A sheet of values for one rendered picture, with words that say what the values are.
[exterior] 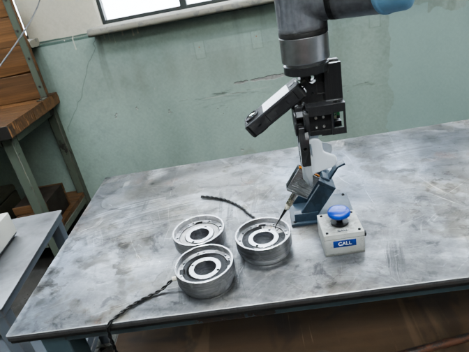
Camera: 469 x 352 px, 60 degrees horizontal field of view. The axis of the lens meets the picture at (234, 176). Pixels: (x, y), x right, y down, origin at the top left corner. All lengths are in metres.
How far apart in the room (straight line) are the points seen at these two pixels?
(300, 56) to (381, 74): 1.80
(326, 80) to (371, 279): 0.33
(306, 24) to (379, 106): 1.87
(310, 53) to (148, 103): 1.81
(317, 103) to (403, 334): 0.54
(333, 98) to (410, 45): 1.78
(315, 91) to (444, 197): 0.39
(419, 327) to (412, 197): 0.28
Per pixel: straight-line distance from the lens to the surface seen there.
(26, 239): 1.38
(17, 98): 2.49
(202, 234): 0.85
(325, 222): 0.77
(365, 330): 0.98
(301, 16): 0.63
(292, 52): 0.64
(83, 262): 0.92
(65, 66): 2.46
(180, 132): 2.41
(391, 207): 0.89
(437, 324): 1.01
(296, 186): 0.74
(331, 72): 0.67
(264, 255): 0.73
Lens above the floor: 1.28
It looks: 26 degrees down
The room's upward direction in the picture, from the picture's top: 11 degrees counter-clockwise
